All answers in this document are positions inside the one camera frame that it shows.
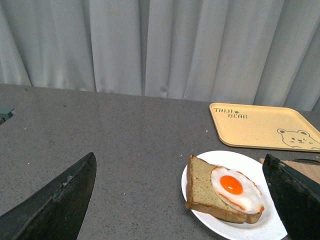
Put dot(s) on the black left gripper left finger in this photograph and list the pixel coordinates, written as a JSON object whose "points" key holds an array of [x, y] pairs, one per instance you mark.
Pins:
{"points": [[57, 210]]}

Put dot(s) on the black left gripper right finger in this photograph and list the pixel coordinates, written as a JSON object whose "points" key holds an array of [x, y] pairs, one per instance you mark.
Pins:
{"points": [[296, 198]]}

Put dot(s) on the white round plate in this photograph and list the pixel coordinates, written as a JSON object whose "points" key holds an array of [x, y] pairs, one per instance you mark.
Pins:
{"points": [[268, 227]]}

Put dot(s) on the fake fried egg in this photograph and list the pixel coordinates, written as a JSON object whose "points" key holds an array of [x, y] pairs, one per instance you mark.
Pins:
{"points": [[237, 190]]}

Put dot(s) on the bread slice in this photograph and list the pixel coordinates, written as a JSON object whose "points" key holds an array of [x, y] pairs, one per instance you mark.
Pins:
{"points": [[201, 197]]}

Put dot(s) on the bamboo cutting board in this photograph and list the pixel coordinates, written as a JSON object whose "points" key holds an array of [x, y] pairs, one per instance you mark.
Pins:
{"points": [[311, 171]]}

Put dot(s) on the yellow bear tray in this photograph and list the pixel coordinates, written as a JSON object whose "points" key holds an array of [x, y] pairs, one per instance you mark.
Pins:
{"points": [[264, 127]]}

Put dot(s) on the green grey device at edge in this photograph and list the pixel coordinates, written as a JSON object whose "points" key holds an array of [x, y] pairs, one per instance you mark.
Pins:
{"points": [[6, 112]]}

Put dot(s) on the grey curtain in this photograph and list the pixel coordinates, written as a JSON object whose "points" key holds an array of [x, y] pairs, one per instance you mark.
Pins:
{"points": [[253, 52]]}

